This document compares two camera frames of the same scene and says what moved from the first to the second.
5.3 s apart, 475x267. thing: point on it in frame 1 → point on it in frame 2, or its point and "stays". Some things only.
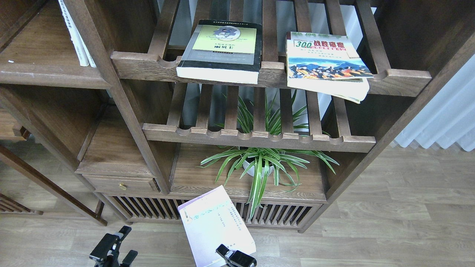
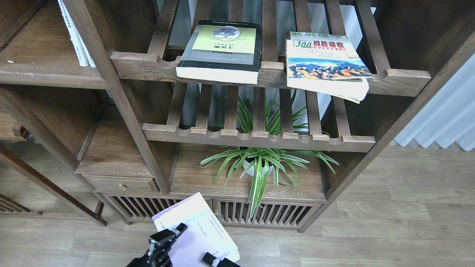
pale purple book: [210, 221] → [203, 234]
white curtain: [449, 118] stays
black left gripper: [110, 245] → [160, 244]
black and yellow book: [223, 50] stays
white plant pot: [246, 165] stays
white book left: [77, 41] stays
